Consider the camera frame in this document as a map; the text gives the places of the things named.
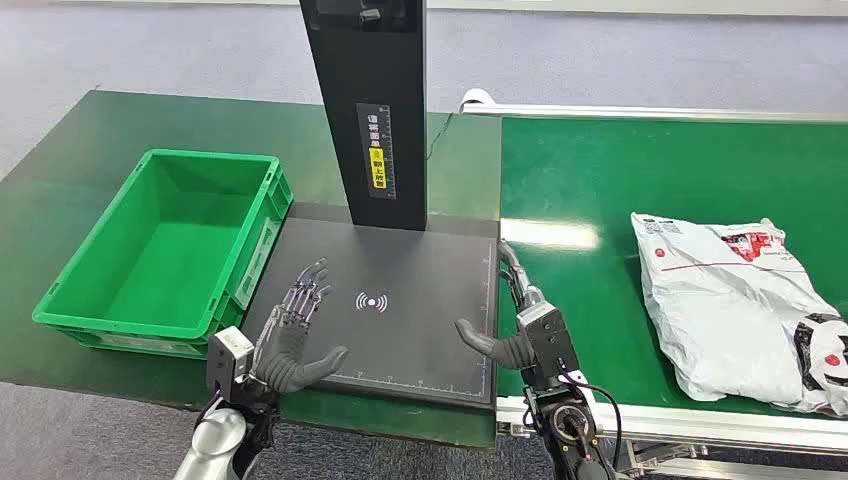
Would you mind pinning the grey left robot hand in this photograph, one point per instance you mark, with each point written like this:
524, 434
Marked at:
288, 361

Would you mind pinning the black inbound scanner machine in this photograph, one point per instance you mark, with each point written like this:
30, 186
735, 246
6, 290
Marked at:
397, 265

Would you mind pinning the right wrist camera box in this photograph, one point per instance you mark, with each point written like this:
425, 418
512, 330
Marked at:
548, 341

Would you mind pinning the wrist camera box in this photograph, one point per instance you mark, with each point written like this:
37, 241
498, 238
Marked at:
548, 341
228, 361

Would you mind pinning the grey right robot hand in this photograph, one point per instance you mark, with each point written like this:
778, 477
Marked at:
503, 351

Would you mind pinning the white conveyor end roller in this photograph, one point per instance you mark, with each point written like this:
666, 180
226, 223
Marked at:
477, 99

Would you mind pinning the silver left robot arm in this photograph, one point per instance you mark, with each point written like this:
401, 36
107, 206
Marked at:
213, 434

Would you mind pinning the black yellow ruler label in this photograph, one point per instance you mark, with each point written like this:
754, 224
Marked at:
377, 152

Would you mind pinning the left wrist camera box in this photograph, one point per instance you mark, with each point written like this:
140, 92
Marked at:
228, 361

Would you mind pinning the white plastic mailer package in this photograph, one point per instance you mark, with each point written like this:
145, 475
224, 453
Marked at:
722, 318

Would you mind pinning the silver conveyor frame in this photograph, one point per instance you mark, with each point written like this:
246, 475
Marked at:
696, 427

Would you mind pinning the dark green table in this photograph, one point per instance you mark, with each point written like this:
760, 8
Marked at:
79, 152

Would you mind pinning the green plastic crate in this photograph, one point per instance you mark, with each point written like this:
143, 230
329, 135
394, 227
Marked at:
169, 265

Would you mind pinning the green conveyor belt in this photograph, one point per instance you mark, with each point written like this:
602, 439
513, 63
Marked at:
583, 172

